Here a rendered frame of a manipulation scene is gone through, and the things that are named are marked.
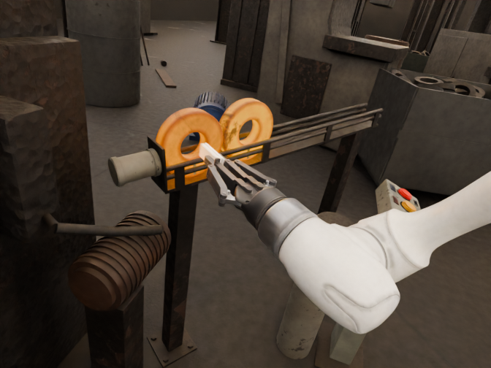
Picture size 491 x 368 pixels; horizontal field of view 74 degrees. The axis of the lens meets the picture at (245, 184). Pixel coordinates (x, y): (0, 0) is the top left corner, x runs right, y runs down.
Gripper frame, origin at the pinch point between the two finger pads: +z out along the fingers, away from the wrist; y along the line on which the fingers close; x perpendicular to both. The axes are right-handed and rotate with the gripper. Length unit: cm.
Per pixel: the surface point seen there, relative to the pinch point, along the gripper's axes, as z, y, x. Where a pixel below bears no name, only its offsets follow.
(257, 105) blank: 8.0, 16.8, 6.9
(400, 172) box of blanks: 23, 167, -51
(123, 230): 1.7, -16.9, -15.2
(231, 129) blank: 7.5, 10.2, 1.5
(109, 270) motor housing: -3.8, -21.5, -19.1
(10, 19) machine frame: 30.4, -27.3, 16.2
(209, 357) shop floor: -8, 8, -71
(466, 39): 101, 372, 24
